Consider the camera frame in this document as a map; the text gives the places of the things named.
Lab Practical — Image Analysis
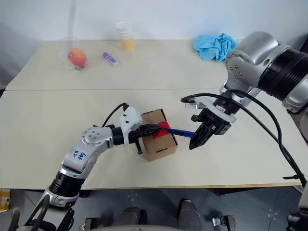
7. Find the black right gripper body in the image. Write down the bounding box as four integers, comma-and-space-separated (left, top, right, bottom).
191, 108, 233, 135

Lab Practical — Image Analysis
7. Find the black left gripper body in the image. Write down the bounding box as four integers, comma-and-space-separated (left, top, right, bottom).
127, 128, 145, 155

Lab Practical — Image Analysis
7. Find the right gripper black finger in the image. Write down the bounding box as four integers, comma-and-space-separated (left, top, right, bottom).
203, 126, 215, 145
189, 123, 209, 151

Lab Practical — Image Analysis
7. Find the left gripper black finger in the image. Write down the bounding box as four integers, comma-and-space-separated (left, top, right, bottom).
141, 129, 169, 139
141, 124, 161, 132

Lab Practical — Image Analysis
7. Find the brown cardboard box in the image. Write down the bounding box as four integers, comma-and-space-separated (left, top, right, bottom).
140, 108, 179, 162

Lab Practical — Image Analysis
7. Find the red tape seal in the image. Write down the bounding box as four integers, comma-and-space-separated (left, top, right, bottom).
151, 121, 172, 140

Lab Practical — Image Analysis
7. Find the dark rounded shape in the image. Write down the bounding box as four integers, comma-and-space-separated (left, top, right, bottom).
179, 199, 204, 229
120, 206, 147, 227

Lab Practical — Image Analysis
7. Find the crumpled light blue cloth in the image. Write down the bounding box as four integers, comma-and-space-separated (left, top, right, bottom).
193, 33, 239, 62

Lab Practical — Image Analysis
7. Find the purple and white marker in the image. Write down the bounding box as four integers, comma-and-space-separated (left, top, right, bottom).
103, 51, 120, 66

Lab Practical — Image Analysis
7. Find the red orange apple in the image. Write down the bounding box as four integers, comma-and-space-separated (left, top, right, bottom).
67, 47, 87, 67

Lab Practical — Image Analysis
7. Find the white paper cup stack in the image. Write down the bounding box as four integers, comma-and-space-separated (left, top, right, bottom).
115, 22, 133, 40

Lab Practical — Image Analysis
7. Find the black office chair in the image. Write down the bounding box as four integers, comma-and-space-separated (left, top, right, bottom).
297, 33, 308, 52

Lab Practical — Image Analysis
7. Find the yellow carton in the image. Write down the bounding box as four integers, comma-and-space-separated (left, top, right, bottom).
0, 188, 12, 212

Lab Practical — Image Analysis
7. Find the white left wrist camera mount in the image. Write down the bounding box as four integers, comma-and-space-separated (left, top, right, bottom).
119, 107, 143, 146

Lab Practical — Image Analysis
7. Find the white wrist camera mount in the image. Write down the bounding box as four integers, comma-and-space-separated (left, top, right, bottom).
184, 96, 238, 123
119, 107, 143, 146

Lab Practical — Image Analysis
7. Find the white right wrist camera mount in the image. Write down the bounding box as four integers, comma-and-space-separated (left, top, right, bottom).
184, 96, 238, 123

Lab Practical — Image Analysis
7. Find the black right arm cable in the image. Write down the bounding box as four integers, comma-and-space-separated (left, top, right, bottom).
180, 90, 308, 186

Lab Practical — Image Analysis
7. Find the metal bracket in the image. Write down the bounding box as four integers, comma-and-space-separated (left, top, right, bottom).
83, 217, 103, 231
211, 215, 235, 228

